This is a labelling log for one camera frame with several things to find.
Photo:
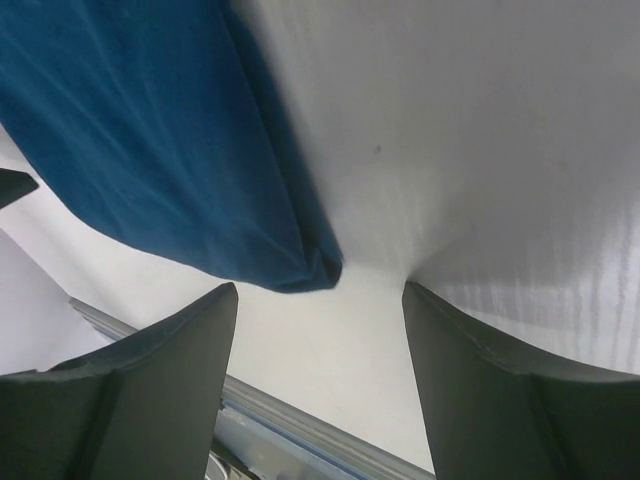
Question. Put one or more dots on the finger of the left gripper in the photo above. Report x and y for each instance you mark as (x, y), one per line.
(14, 185)

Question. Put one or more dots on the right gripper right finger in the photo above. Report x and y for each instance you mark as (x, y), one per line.
(496, 407)

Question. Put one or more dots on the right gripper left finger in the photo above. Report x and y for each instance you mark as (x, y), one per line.
(143, 407)

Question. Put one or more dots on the navy blue t-shirt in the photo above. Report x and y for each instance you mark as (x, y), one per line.
(156, 123)

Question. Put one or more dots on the aluminium mounting rail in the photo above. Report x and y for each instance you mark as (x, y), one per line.
(273, 439)

